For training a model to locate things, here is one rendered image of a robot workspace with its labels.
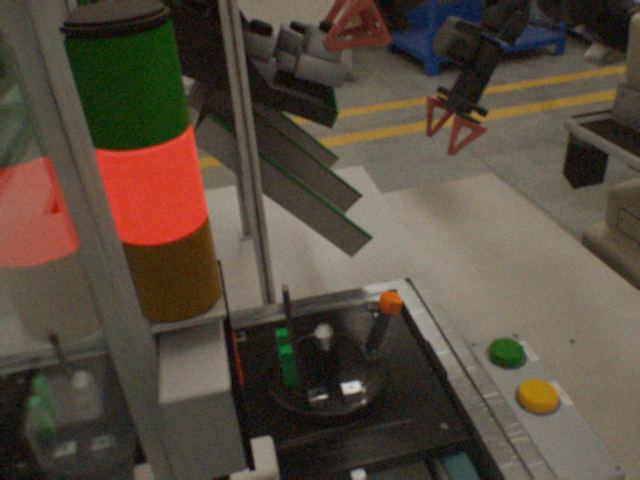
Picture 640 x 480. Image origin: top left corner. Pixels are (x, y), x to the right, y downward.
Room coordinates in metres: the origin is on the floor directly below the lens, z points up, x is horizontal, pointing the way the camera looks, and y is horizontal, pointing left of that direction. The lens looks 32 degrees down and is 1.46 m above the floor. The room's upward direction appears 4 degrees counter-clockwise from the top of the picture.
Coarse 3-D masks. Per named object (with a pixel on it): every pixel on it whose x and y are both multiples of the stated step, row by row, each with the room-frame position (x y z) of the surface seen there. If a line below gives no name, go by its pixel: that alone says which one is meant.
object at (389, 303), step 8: (384, 296) 0.49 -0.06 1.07; (392, 296) 0.49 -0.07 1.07; (368, 304) 0.49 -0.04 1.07; (376, 304) 0.49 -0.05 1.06; (384, 304) 0.49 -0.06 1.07; (392, 304) 0.48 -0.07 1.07; (400, 304) 0.49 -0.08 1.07; (376, 312) 0.48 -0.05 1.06; (384, 312) 0.48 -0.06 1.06; (392, 312) 0.48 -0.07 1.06; (376, 320) 0.49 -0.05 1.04; (384, 320) 0.49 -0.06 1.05; (376, 328) 0.49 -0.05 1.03; (384, 328) 0.49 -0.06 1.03; (368, 336) 0.49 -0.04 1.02; (376, 336) 0.48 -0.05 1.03; (368, 344) 0.49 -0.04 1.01; (376, 344) 0.48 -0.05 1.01; (368, 352) 0.48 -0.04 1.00; (376, 352) 0.48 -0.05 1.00
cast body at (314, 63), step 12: (312, 24) 0.77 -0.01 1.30; (324, 24) 0.75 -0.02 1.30; (312, 36) 0.73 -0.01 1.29; (324, 36) 0.74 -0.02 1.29; (300, 48) 0.76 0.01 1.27; (312, 48) 0.73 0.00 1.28; (324, 48) 0.74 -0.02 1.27; (288, 60) 0.75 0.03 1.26; (300, 60) 0.73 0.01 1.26; (312, 60) 0.73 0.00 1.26; (324, 60) 0.74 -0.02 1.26; (336, 60) 0.74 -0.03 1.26; (300, 72) 0.73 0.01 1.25; (312, 72) 0.73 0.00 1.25; (324, 72) 0.74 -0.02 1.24; (336, 72) 0.74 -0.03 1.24; (324, 84) 0.74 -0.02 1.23; (336, 84) 0.74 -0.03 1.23
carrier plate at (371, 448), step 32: (320, 320) 0.58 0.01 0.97; (352, 320) 0.58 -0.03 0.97; (256, 352) 0.53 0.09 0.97; (416, 352) 0.51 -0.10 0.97; (256, 384) 0.48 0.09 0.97; (416, 384) 0.46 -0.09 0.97; (256, 416) 0.43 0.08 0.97; (384, 416) 0.42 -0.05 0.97; (416, 416) 0.42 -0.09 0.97; (448, 416) 0.41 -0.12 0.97; (288, 448) 0.39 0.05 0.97; (320, 448) 0.39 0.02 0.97; (352, 448) 0.38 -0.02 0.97; (384, 448) 0.38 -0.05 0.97; (416, 448) 0.38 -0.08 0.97; (448, 448) 0.38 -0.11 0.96
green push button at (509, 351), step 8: (496, 344) 0.51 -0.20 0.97; (504, 344) 0.51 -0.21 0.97; (512, 344) 0.51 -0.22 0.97; (520, 344) 0.51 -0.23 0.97; (496, 352) 0.50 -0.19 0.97; (504, 352) 0.50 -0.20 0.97; (512, 352) 0.50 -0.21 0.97; (520, 352) 0.50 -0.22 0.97; (496, 360) 0.49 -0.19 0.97; (504, 360) 0.49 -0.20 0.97; (512, 360) 0.49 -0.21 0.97; (520, 360) 0.49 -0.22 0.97
